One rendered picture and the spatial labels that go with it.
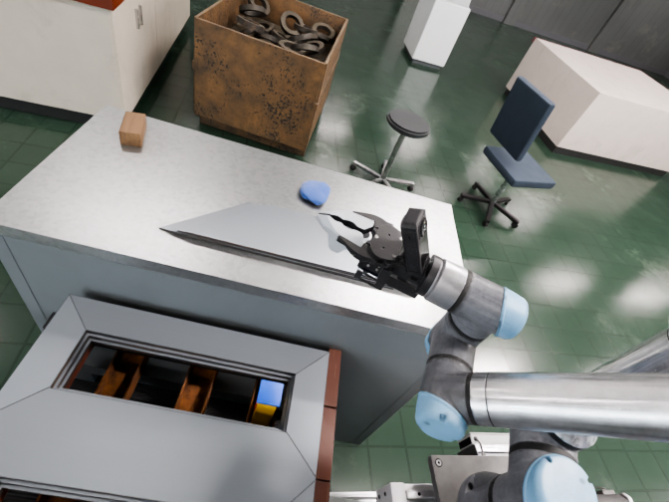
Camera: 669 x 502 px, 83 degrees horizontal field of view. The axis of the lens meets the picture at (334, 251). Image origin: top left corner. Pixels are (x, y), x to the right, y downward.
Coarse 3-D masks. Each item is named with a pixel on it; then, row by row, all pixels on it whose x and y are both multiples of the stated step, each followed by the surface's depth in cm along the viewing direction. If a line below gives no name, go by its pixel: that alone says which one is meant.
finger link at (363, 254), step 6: (336, 240) 60; (342, 240) 59; (348, 240) 59; (348, 246) 58; (354, 246) 58; (366, 246) 59; (354, 252) 58; (360, 252) 58; (366, 252) 58; (360, 258) 58; (366, 258) 58; (372, 258) 58; (372, 264) 58
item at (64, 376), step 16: (96, 336) 99; (112, 336) 99; (80, 352) 96; (144, 352) 101; (160, 352) 102; (176, 352) 102; (64, 368) 92; (224, 368) 104; (240, 368) 104; (256, 368) 105; (64, 384) 91; (288, 384) 106; (128, 400) 92; (288, 400) 102; (208, 416) 94; (288, 416) 98; (0, 480) 76; (16, 480) 76; (64, 496) 78; (80, 496) 78; (96, 496) 78; (112, 496) 79
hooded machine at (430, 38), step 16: (432, 0) 513; (448, 0) 508; (464, 0) 510; (416, 16) 560; (432, 16) 517; (448, 16) 519; (464, 16) 521; (416, 32) 552; (432, 32) 533; (448, 32) 534; (416, 48) 548; (432, 48) 549; (448, 48) 551; (432, 64) 570
